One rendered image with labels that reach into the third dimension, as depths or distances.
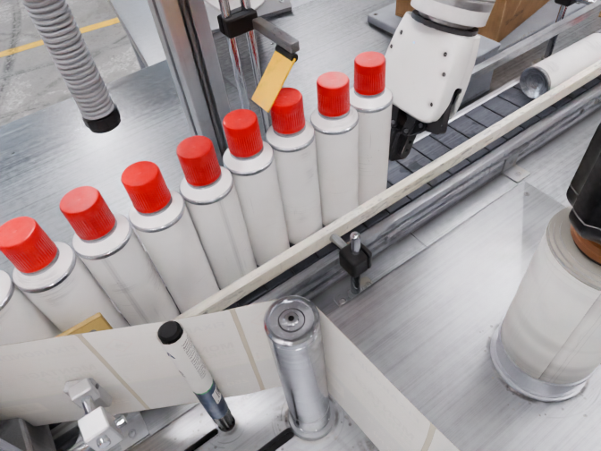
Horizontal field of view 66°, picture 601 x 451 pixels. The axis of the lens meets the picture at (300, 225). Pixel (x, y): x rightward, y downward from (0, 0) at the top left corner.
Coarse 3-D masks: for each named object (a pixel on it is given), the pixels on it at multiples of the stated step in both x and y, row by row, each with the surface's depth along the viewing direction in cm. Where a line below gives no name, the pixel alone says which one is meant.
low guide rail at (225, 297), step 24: (600, 72) 74; (552, 96) 69; (504, 120) 66; (480, 144) 64; (432, 168) 61; (384, 192) 59; (408, 192) 60; (360, 216) 57; (312, 240) 55; (264, 264) 53; (288, 264) 54; (240, 288) 51; (192, 312) 50
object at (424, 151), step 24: (504, 96) 75; (576, 96) 74; (456, 120) 72; (480, 120) 72; (528, 120) 71; (432, 144) 69; (456, 144) 69; (408, 168) 66; (456, 168) 65; (384, 216) 61; (264, 288) 55
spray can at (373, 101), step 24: (360, 72) 48; (384, 72) 48; (360, 96) 50; (384, 96) 50; (360, 120) 51; (384, 120) 51; (360, 144) 53; (384, 144) 54; (360, 168) 56; (384, 168) 57; (360, 192) 59
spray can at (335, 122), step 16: (320, 80) 46; (336, 80) 46; (320, 96) 46; (336, 96) 46; (320, 112) 48; (336, 112) 47; (352, 112) 49; (320, 128) 48; (336, 128) 48; (352, 128) 48; (320, 144) 50; (336, 144) 49; (352, 144) 50; (320, 160) 51; (336, 160) 51; (352, 160) 52; (320, 176) 54; (336, 176) 52; (352, 176) 53; (320, 192) 56; (336, 192) 54; (352, 192) 55; (336, 208) 56; (352, 208) 57
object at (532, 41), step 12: (600, 0) 76; (576, 12) 75; (588, 12) 75; (552, 24) 73; (564, 24) 73; (540, 36) 71; (552, 36) 73; (516, 48) 69; (528, 48) 71; (492, 60) 68; (504, 60) 69; (480, 72) 67
